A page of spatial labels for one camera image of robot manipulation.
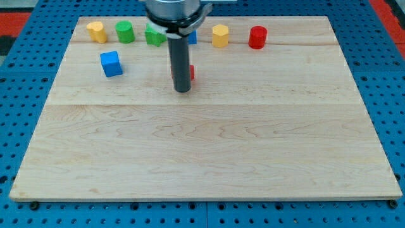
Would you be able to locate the green star block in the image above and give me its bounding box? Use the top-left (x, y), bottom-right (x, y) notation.
top-left (144, 23), bottom-right (167, 47)

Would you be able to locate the yellow heart block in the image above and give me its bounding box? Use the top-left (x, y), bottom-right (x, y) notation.
top-left (86, 21), bottom-right (108, 43)

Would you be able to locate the red star block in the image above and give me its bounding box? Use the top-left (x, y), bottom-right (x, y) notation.
top-left (170, 65), bottom-right (195, 82)

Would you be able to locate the blue block behind rod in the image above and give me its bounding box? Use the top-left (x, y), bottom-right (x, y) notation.
top-left (188, 30), bottom-right (197, 45)

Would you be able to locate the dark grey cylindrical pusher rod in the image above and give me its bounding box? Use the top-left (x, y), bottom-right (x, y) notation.
top-left (167, 34), bottom-right (191, 93)

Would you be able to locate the green cylinder block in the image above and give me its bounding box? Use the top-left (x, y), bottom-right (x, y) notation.
top-left (115, 20), bottom-right (135, 44)

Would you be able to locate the blue cube block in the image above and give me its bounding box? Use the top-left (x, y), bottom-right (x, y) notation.
top-left (100, 51), bottom-right (123, 77)

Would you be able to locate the yellow hexagon block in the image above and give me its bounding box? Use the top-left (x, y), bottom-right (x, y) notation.
top-left (212, 24), bottom-right (229, 48)

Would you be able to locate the light wooden board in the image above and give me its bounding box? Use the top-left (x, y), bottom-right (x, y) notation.
top-left (9, 16), bottom-right (402, 202)

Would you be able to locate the red cylinder block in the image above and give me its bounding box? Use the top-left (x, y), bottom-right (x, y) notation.
top-left (248, 25), bottom-right (268, 49)

